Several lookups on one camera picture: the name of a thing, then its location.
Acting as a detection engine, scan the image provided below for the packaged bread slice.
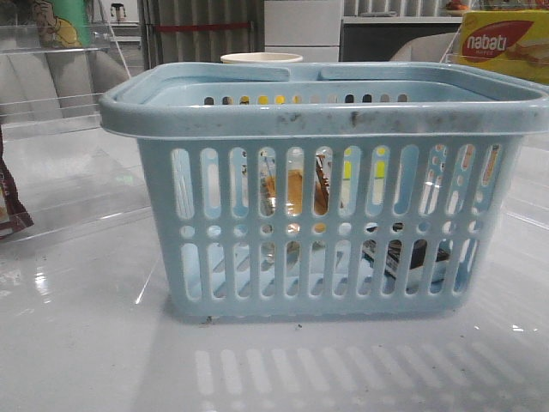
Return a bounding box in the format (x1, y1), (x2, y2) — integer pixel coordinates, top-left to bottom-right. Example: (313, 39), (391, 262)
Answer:
(258, 148), (344, 263)

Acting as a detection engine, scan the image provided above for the dark brown snack packet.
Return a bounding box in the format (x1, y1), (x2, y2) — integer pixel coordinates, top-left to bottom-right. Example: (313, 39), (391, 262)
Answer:
(1, 136), (34, 239)

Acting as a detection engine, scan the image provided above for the white drawer cabinet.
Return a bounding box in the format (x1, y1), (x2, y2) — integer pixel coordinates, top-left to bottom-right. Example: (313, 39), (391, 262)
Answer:
(263, 1), (344, 63)

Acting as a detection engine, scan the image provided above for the white paper cup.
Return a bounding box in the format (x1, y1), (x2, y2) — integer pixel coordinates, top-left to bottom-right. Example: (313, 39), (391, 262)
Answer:
(220, 51), (304, 64)

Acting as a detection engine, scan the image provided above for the yellow nabati wafer box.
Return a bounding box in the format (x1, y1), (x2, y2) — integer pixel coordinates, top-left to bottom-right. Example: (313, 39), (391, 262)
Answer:
(454, 9), (549, 85)

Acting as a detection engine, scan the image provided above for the light blue plastic basket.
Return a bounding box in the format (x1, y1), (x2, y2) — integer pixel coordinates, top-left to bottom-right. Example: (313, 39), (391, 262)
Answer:
(100, 62), (548, 317)

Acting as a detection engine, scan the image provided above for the green cartoon snack canister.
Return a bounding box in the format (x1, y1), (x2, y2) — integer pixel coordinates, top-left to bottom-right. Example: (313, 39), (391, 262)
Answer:
(31, 0), (91, 49)

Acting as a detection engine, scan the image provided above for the clear acrylic shelf left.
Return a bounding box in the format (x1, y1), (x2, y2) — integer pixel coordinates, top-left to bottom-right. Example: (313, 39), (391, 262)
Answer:
(1, 23), (150, 247)

